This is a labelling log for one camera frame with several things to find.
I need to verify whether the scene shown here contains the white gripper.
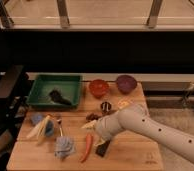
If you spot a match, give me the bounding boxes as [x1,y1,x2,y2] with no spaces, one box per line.
[81,111,125,147]

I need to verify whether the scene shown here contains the red chili pepper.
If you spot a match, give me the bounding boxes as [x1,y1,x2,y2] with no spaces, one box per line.
[80,134,93,163]

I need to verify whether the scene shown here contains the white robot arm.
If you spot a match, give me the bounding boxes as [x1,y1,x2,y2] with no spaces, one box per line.
[82,103,194,164]

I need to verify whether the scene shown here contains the red bowl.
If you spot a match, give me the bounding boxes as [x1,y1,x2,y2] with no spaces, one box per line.
[89,79,109,98]

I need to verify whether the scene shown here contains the blue small bowl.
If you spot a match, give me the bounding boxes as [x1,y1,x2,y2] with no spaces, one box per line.
[45,121,54,137]

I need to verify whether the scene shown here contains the purple bowl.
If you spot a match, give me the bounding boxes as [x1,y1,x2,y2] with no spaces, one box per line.
[116,75,137,94]

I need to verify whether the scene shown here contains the black rectangular block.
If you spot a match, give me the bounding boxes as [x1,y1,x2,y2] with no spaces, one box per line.
[95,141,110,157]

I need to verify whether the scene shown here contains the dark red grape bunch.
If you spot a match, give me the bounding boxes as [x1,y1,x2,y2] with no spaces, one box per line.
[86,113,101,121]

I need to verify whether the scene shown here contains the small metal cup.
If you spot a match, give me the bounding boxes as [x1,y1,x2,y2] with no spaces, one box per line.
[100,101,111,115]

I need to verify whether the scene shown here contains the blue crumpled cloth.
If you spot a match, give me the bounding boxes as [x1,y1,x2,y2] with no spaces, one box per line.
[55,136,75,159]

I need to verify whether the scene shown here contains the metal spoon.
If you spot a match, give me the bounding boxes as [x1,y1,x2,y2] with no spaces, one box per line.
[57,118,63,136]

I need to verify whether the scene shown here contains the clear glass with orange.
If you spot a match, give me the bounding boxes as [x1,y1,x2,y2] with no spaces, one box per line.
[117,99,133,109]

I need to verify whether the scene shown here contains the wooden cutting board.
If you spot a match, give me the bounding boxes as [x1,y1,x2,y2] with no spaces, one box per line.
[7,83,163,171]

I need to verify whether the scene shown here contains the green plastic tray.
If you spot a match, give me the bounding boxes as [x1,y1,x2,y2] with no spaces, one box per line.
[27,74,82,109]

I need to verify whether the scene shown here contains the dark object in tray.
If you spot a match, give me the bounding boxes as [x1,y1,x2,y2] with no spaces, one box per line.
[49,89,71,105]

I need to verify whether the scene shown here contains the blue sponge piece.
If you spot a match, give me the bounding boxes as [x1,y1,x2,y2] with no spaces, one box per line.
[30,113,43,125]

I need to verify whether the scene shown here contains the black equipment on left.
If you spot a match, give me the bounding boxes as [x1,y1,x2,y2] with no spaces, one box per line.
[0,65,28,171]

